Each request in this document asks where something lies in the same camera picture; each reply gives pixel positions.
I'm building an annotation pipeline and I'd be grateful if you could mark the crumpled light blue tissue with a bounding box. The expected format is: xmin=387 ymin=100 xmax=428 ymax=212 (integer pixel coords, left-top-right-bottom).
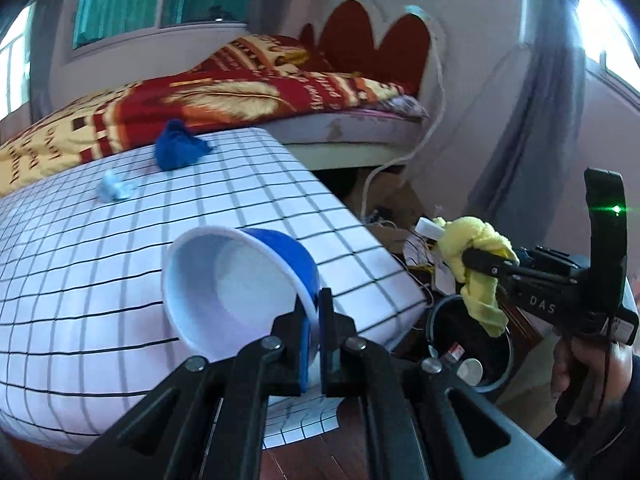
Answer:
xmin=96 ymin=170 xmax=138 ymax=203

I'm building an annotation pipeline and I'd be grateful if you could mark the lilac floral bed sheet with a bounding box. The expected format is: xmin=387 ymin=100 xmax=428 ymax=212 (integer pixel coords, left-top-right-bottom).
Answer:
xmin=267 ymin=97 xmax=431 ymax=146

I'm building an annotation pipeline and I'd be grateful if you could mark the person's right hand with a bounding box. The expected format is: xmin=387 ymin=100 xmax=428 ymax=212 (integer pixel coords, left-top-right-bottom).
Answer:
xmin=550 ymin=332 xmax=633 ymax=423

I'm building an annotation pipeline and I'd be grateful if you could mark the white cable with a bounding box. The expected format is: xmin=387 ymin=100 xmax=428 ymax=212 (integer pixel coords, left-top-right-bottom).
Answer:
xmin=361 ymin=25 xmax=447 ymax=221

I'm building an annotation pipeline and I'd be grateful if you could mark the red heart-shaped headboard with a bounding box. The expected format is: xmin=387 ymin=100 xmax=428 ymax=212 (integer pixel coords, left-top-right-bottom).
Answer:
xmin=297 ymin=0 xmax=448 ymax=111

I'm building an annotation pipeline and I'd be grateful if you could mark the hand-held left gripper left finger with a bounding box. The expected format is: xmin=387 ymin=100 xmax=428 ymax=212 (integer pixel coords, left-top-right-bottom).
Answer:
xmin=55 ymin=305 xmax=313 ymax=480

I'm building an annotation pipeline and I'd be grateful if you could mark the beige bed base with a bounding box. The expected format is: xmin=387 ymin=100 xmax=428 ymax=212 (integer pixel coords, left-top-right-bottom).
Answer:
xmin=290 ymin=141 xmax=423 ymax=171

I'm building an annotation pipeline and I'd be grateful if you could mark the blue and white paper bowl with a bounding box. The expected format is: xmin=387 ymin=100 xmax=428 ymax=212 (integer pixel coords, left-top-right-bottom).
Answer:
xmin=161 ymin=227 xmax=321 ymax=366

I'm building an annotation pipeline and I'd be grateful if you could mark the narrow bright window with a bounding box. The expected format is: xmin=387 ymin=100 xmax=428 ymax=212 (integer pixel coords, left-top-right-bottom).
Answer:
xmin=0 ymin=2 xmax=36 ymax=121

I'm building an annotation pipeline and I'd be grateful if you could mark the large window with green curtain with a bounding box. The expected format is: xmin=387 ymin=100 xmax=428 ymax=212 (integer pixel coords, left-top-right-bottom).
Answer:
xmin=72 ymin=0 xmax=251 ymax=51

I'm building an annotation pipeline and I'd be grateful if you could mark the long grey curtain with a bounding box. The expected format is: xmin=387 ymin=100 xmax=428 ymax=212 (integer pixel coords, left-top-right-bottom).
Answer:
xmin=467 ymin=0 xmax=591 ymax=241

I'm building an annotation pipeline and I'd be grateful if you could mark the bright side window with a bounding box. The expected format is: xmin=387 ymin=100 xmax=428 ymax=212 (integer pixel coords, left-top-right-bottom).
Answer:
xmin=575 ymin=0 xmax=640 ymax=91

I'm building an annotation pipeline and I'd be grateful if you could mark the yellow cloth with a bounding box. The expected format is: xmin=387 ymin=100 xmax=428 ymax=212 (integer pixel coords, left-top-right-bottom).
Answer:
xmin=432 ymin=216 xmax=521 ymax=338

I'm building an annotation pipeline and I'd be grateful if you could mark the black trash bin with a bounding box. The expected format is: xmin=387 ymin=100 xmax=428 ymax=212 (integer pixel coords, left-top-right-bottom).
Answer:
xmin=424 ymin=294 xmax=515 ymax=393

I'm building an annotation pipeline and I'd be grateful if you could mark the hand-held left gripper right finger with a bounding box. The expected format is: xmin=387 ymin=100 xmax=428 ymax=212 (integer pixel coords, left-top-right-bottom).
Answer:
xmin=317 ymin=287 xmax=576 ymax=480

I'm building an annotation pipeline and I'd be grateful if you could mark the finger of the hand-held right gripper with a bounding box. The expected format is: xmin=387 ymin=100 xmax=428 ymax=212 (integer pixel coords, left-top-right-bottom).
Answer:
xmin=517 ymin=246 xmax=576 ymax=270
xmin=461 ymin=247 xmax=526 ymax=281

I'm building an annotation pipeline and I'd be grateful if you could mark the blue cloth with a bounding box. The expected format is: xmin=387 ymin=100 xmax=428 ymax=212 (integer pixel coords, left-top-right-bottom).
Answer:
xmin=153 ymin=119 xmax=212 ymax=172

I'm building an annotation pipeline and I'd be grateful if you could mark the bed with patterned blanket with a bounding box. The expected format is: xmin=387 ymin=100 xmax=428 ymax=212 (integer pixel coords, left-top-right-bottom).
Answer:
xmin=0 ymin=34 xmax=418 ymax=198

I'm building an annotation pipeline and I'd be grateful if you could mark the white checked tablecloth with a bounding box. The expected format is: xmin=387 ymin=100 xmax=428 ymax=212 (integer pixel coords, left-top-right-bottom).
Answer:
xmin=0 ymin=127 xmax=428 ymax=453

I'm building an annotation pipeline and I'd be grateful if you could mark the white power adapter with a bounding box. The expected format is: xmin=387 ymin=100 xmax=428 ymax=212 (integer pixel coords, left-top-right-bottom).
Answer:
xmin=416 ymin=217 xmax=447 ymax=241

